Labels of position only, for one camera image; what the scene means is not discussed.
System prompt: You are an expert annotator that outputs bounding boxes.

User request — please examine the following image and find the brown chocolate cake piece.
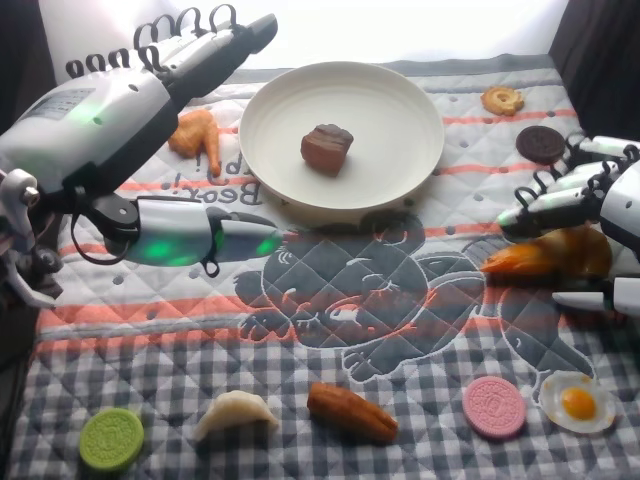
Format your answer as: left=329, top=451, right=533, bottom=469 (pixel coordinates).
left=300, top=123, right=355, bottom=177

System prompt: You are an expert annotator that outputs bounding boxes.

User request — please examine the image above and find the white dumpling toy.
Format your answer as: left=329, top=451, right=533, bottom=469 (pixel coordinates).
left=193, top=389, right=280, bottom=442

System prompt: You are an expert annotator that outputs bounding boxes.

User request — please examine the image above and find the white round plate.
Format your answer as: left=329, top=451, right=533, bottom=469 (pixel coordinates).
left=238, top=60, right=446, bottom=212

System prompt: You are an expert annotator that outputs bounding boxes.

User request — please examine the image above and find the brown fried roll toy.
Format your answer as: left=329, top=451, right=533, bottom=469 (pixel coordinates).
left=306, top=382, right=400, bottom=445

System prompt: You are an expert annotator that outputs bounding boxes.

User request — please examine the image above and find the fried chicken drumstick toy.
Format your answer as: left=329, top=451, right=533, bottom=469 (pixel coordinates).
left=167, top=108, right=222, bottom=177

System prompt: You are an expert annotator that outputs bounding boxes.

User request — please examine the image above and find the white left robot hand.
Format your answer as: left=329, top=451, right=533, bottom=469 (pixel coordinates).
left=0, top=3, right=287, bottom=269

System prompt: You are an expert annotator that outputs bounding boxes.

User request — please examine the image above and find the small orange food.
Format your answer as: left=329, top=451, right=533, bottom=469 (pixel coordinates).
left=479, top=227, right=614, bottom=279

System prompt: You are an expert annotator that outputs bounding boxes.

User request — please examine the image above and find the green sandwich cookie toy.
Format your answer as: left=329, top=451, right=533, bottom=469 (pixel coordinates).
left=78, top=407, right=146, bottom=474

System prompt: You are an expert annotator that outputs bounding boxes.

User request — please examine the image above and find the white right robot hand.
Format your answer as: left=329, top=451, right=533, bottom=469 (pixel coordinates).
left=496, top=133, right=640, bottom=321

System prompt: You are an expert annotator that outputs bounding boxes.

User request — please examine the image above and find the grey quilt with bear print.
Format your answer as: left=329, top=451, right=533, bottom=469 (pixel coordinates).
left=0, top=52, right=640, bottom=480

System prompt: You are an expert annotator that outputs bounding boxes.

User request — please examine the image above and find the fried egg toy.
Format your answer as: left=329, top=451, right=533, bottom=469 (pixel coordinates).
left=538, top=370, right=617, bottom=437

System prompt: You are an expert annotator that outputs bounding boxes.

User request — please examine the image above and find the chocolate sandwich cookie toy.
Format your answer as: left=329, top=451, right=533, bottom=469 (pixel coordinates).
left=515, top=125, right=567, bottom=165

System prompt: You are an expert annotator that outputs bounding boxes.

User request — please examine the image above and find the yellow butter cookie toy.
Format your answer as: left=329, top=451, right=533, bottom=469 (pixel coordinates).
left=480, top=85, right=525, bottom=117

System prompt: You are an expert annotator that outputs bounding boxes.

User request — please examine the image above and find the pink sandwich cookie toy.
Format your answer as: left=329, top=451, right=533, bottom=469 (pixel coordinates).
left=461, top=375, right=528, bottom=441

